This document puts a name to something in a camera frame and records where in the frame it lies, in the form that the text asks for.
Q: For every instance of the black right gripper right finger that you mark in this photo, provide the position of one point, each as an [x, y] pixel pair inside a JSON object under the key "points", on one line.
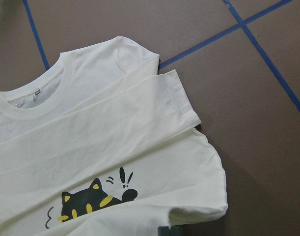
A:
{"points": [[177, 231]]}

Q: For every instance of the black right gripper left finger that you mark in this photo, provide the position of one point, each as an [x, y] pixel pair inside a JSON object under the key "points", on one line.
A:
{"points": [[164, 231]]}

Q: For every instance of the cream long-sleeve cat shirt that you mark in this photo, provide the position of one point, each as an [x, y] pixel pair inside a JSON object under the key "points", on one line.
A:
{"points": [[103, 145]]}

